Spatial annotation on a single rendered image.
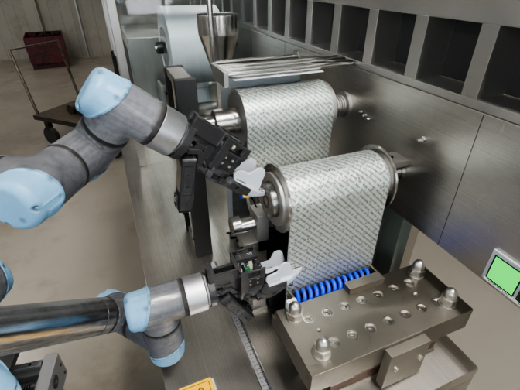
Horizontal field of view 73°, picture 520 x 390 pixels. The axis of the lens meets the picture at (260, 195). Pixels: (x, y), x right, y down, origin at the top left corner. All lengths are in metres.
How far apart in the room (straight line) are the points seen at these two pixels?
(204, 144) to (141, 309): 0.32
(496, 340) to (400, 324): 1.57
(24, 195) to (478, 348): 2.15
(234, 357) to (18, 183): 0.60
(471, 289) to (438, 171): 1.82
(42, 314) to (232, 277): 0.33
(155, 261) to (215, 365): 0.40
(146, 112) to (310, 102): 0.47
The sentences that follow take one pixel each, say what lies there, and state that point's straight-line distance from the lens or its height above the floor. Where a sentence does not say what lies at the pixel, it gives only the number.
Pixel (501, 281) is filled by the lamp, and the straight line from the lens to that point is 0.79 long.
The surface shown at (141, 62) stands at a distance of 1.56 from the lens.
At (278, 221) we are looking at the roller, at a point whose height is 1.22.
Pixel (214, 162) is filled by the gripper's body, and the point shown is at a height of 1.37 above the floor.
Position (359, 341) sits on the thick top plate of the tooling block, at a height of 1.03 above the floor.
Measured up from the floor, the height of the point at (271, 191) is 1.28.
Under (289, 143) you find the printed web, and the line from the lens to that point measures 0.90.
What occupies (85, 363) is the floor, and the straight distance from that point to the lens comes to 2.13.
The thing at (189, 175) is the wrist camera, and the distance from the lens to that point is 0.62.
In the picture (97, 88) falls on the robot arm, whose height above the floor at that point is 1.51.
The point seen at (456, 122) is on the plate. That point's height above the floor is 1.41.
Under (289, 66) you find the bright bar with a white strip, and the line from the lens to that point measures 0.91.
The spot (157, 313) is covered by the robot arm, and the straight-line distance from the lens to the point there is 0.70.
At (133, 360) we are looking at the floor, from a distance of 2.05.
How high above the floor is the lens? 1.65
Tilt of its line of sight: 32 degrees down
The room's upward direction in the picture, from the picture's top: straight up
